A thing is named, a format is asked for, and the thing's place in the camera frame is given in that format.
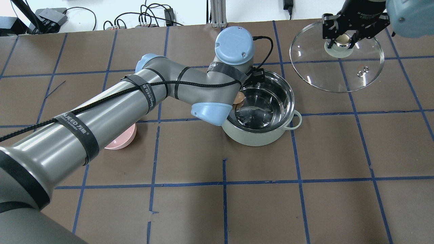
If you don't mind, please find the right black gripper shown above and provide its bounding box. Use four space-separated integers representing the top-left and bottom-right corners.
322 0 390 49

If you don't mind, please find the glass pot lid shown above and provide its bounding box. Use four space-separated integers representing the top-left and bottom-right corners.
289 21 385 93

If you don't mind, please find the brown egg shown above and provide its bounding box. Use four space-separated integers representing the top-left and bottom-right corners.
233 91 245 105

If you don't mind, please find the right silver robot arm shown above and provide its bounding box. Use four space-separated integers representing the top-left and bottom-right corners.
321 0 434 48

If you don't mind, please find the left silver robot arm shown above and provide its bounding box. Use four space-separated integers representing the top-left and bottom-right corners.
0 26 255 244

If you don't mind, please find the pale green cooking pot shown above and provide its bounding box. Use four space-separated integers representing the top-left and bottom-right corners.
222 69 302 146

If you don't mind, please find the black power adapter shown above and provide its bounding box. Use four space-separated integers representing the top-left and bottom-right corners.
164 8 176 26

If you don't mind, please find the pink plastic bowl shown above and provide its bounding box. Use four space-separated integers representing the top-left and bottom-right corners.
104 124 137 150

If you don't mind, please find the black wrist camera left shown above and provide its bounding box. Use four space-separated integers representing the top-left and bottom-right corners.
244 68 265 87

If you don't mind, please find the aluminium frame post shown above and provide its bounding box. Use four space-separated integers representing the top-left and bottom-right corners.
208 0 228 28

